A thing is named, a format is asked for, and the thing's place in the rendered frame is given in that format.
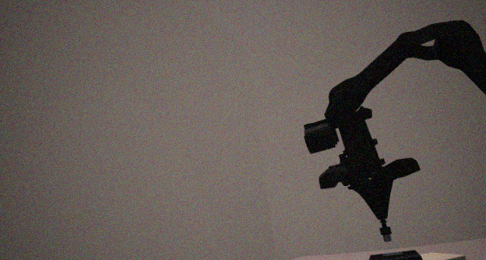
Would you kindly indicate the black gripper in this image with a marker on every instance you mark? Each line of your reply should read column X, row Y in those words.
column 364, row 164

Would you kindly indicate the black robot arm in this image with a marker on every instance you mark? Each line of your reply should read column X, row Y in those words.
column 457, row 45

